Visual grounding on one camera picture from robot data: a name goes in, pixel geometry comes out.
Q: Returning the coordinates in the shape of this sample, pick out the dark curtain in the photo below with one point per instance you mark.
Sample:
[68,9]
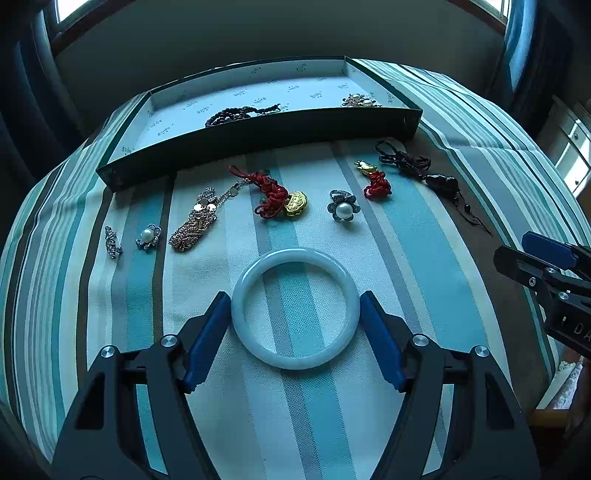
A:
[32,92]

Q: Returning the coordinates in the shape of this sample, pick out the gold flower brooch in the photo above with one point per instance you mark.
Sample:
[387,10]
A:
[360,100]

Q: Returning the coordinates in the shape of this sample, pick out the blue curtain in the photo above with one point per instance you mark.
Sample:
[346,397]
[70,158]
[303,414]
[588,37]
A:
[521,41]

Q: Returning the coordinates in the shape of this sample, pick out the rhinestone leaf brooch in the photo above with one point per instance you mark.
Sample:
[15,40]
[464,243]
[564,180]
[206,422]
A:
[111,239]

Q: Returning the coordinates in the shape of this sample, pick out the red knot gold ingot charm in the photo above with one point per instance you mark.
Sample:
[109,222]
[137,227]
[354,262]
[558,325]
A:
[270,187]

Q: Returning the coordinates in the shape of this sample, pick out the brown wooden furniture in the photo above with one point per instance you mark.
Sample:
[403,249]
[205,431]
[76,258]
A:
[549,417]

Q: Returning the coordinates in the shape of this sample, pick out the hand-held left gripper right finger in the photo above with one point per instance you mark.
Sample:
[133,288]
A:
[381,341]

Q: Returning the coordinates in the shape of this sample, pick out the striped teal cloth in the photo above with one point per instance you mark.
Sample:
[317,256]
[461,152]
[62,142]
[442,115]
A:
[415,240]

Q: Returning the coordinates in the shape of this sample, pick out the pale jade bangle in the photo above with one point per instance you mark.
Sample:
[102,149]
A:
[237,304]

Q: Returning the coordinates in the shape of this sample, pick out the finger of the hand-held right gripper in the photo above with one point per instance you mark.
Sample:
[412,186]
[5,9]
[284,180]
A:
[547,251]
[519,265]

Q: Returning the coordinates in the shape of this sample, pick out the pearl flower brooch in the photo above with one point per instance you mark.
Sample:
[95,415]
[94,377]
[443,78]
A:
[147,236]

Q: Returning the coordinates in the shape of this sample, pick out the white drawer cabinet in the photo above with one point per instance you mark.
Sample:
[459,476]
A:
[570,138]

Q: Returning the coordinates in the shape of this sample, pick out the small red knot gold charm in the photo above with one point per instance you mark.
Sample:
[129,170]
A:
[376,187]

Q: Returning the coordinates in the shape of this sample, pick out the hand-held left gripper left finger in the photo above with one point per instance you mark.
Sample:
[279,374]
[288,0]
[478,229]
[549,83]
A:
[207,341]

